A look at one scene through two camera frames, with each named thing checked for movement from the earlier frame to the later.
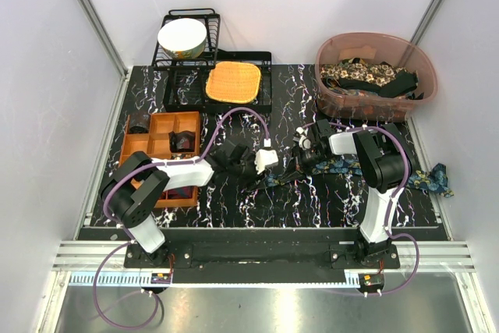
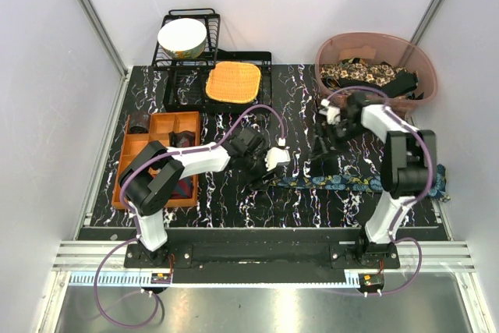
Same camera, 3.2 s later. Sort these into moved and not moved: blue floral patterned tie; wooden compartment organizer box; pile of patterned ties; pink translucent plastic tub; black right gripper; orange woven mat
Moved: black right gripper; blue floral patterned tie
Not moved: wooden compartment organizer box; pile of patterned ties; pink translucent plastic tub; orange woven mat
